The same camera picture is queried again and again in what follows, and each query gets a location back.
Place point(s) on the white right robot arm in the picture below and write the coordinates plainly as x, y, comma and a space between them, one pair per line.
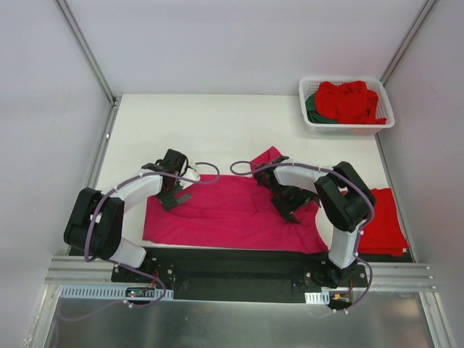
346, 200

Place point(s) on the folded red t shirt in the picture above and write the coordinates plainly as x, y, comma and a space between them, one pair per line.
383, 235

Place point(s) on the pink t shirt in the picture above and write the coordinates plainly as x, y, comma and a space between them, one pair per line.
233, 213

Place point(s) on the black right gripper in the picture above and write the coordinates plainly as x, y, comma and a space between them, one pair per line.
290, 199

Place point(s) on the white plastic laundry basket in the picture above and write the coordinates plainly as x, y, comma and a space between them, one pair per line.
309, 85

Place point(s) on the green t shirt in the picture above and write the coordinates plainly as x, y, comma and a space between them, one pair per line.
313, 115

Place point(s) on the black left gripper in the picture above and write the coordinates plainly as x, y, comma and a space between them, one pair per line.
168, 196

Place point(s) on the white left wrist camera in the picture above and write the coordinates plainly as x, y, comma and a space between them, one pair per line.
192, 176

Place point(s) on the aluminium frame rail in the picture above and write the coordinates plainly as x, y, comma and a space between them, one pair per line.
382, 276

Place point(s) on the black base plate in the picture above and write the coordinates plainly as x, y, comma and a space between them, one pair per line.
234, 275

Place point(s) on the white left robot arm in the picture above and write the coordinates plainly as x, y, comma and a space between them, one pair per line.
95, 225

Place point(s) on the red crumpled t shirt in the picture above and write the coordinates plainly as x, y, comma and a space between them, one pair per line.
349, 103

